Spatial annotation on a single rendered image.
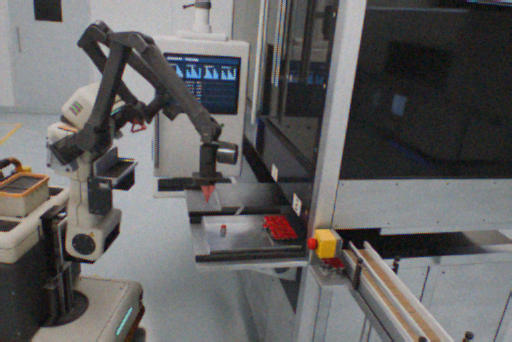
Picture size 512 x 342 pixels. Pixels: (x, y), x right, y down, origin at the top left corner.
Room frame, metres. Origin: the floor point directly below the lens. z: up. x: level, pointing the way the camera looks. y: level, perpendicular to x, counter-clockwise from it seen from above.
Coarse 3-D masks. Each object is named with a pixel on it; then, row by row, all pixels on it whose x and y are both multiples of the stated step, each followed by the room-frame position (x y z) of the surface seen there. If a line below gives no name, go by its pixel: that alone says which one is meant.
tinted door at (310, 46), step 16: (304, 0) 1.72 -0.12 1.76; (320, 0) 1.56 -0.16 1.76; (304, 16) 1.70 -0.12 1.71; (320, 16) 1.54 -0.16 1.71; (304, 32) 1.68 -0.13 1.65; (320, 32) 1.52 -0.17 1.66; (304, 48) 1.66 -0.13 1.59; (320, 48) 1.50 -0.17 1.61; (304, 64) 1.64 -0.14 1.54; (320, 64) 1.48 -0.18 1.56; (304, 80) 1.62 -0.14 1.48; (320, 80) 1.46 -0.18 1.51; (288, 96) 1.79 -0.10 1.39; (304, 96) 1.60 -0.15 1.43; (320, 96) 1.45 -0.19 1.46; (288, 112) 1.77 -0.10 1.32; (304, 112) 1.58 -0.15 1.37; (288, 128) 1.74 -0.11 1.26; (304, 128) 1.56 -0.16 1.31; (304, 144) 1.54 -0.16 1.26
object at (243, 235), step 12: (204, 216) 1.54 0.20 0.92; (216, 216) 1.56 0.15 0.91; (228, 216) 1.57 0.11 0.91; (240, 216) 1.58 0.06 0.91; (252, 216) 1.60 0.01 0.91; (204, 228) 1.45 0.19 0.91; (216, 228) 1.52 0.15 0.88; (228, 228) 1.52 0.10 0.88; (240, 228) 1.53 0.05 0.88; (252, 228) 1.54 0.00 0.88; (216, 240) 1.42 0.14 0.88; (228, 240) 1.43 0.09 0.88; (240, 240) 1.44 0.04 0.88; (252, 240) 1.45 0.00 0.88; (264, 240) 1.45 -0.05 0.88; (216, 252) 1.30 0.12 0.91; (228, 252) 1.31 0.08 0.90; (240, 252) 1.32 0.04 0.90
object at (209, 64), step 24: (168, 48) 2.18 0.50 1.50; (192, 48) 2.21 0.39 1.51; (216, 48) 2.25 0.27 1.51; (240, 48) 2.28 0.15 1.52; (192, 72) 2.21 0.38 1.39; (216, 72) 2.24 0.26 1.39; (240, 72) 2.28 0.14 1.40; (216, 96) 2.24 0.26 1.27; (240, 96) 2.28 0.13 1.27; (168, 120) 2.19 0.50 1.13; (216, 120) 2.25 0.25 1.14; (240, 120) 2.28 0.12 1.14; (168, 144) 2.19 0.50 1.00; (192, 144) 2.22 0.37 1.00; (240, 144) 2.29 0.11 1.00; (168, 168) 2.19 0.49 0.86; (192, 168) 2.22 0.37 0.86; (216, 168) 2.25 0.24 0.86; (240, 168) 2.29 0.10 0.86
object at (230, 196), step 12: (216, 192) 1.81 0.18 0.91; (228, 192) 1.88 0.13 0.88; (240, 192) 1.89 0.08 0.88; (252, 192) 1.91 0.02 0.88; (264, 192) 1.92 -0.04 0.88; (276, 192) 1.93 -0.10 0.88; (228, 204) 1.75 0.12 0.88; (240, 204) 1.76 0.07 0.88; (252, 204) 1.77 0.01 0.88; (264, 204) 1.78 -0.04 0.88; (276, 204) 1.79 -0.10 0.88; (288, 204) 1.80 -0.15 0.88
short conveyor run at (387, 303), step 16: (352, 256) 1.31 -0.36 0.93; (368, 256) 1.32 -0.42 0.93; (352, 272) 1.23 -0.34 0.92; (368, 272) 1.18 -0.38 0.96; (384, 272) 1.23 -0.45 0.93; (352, 288) 1.21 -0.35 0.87; (368, 288) 1.13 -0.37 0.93; (384, 288) 1.08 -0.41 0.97; (400, 288) 1.11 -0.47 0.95; (368, 304) 1.11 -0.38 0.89; (384, 304) 1.05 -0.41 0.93; (400, 304) 1.01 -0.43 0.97; (416, 304) 1.03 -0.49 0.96; (384, 320) 1.01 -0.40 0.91; (400, 320) 0.99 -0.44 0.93; (416, 320) 1.00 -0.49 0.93; (432, 320) 0.95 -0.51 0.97; (384, 336) 0.99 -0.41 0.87; (400, 336) 0.93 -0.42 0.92; (416, 336) 0.93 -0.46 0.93; (432, 336) 0.94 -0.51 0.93; (448, 336) 0.89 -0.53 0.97
